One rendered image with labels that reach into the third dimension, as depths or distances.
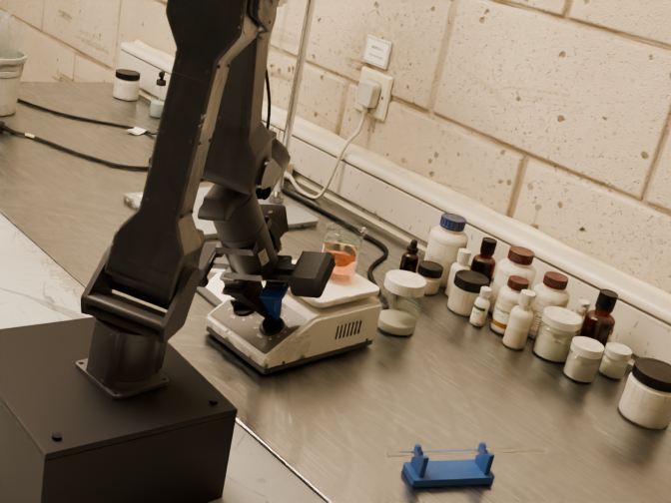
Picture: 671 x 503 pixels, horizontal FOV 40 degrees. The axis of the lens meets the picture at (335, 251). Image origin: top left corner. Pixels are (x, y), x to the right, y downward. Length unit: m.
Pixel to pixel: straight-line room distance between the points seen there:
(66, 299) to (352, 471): 0.48
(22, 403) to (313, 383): 0.43
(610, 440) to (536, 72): 0.63
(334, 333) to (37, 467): 0.51
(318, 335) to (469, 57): 0.66
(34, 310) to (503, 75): 0.85
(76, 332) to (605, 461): 0.64
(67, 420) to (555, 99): 0.98
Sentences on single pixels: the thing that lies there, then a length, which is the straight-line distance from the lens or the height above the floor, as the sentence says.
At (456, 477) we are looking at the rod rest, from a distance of 1.03.
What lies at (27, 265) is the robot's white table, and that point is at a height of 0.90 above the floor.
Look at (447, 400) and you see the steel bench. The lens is 1.19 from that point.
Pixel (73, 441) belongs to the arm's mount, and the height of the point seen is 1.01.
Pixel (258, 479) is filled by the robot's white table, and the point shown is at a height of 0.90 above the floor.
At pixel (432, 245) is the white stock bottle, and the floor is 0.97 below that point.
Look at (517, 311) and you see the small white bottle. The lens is 1.36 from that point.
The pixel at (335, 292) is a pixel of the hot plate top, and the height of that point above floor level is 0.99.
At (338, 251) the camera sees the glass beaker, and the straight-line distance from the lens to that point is 1.20.
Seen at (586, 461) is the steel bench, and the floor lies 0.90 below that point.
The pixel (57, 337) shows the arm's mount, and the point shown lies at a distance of 0.94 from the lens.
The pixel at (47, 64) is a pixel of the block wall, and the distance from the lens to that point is 2.95.
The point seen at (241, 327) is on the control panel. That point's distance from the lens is 1.18.
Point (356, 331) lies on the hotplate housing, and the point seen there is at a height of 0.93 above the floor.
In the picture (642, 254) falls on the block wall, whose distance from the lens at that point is 1.46.
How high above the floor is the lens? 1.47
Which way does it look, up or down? 21 degrees down
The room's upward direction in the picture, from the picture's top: 12 degrees clockwise
